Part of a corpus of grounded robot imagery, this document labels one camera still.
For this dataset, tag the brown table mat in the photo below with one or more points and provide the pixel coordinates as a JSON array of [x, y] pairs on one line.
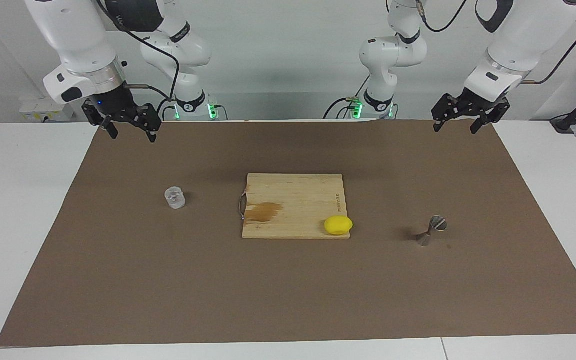
[[288, 290]]

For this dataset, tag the wooden cutting board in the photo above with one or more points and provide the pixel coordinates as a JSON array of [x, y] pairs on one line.
[[298, 200]]

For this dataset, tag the clear glass cup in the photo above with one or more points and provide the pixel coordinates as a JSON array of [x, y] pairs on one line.
[[175, 198]]

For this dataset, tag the white wall socket box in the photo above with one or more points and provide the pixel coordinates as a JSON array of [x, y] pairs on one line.
[[43, 110]]

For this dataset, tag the yellow lemon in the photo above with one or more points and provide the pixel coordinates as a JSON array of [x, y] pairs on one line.
[[338, 225]]

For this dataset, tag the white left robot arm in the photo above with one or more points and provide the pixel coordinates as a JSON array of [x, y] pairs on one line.
[[518, 40]]

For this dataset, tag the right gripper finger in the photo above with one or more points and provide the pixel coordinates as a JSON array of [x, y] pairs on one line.
[[93, 112], [149, 117]]

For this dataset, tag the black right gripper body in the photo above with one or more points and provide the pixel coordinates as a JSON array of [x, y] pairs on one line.
[[115, 102]]

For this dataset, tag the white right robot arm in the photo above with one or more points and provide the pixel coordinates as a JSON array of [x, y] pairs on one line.
[[78, 35]]

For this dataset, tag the metal double jigger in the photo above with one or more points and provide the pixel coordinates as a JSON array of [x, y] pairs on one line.
[[430, 231]]

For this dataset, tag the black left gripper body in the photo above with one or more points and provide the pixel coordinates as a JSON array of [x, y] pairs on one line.
[[474, 102]]

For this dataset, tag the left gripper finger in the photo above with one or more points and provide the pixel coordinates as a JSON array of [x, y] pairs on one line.
[[445, 107], [497, 110]]

